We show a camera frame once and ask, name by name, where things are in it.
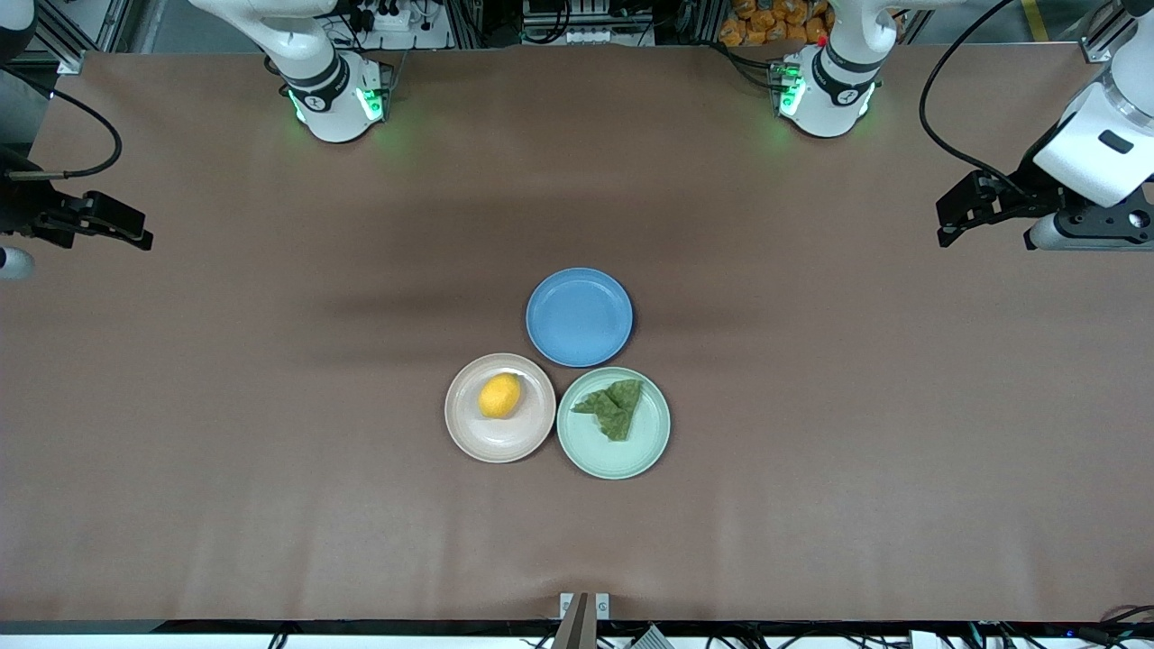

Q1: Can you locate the green lettuce leaf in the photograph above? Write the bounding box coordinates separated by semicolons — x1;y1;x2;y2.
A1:
572;379;644;443

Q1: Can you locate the yellow lemon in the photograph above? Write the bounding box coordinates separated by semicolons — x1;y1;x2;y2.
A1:
478;373;524;420

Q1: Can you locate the white power strip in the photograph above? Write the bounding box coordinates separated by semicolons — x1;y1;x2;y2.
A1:
354;0;426;33

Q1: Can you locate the brown table cover sheet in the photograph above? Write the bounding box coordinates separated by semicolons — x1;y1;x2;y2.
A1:
0;43;1154;625

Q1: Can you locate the blue plate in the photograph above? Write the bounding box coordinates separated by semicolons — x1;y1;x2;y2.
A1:
526;267;634;369

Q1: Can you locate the pale green plate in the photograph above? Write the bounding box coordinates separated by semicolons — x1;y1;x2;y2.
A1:
556;366;672;480

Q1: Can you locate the white electronics box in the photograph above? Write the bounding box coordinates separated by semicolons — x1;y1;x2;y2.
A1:
520;0;661;47

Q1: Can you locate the pink plate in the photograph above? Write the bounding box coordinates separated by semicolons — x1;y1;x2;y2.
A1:
444;352;557;464

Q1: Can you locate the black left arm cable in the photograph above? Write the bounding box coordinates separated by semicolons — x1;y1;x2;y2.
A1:
919;0;1030;196

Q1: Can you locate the aluminium frame profile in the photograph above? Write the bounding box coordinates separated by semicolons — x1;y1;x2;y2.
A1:
16;0;138;75
1076;0;1137;66

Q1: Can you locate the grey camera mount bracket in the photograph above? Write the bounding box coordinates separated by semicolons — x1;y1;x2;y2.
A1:
552;592;611;649

